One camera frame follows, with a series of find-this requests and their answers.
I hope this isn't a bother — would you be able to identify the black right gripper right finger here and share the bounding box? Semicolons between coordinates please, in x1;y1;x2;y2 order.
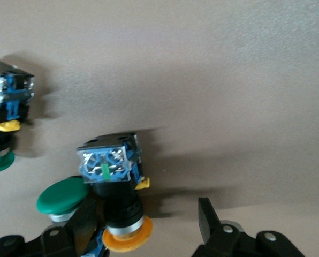
191;197;242;257

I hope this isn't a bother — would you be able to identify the yellow push button switch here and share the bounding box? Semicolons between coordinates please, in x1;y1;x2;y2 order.
76;133;154;253

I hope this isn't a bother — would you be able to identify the brown table mat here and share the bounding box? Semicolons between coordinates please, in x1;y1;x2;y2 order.
0;0;319;257

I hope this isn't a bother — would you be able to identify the green push button switch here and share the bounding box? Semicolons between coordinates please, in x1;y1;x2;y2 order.
36;176;109;257
0;59;35;175

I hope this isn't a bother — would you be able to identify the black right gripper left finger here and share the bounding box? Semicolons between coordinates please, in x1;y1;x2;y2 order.
40;198;99;257

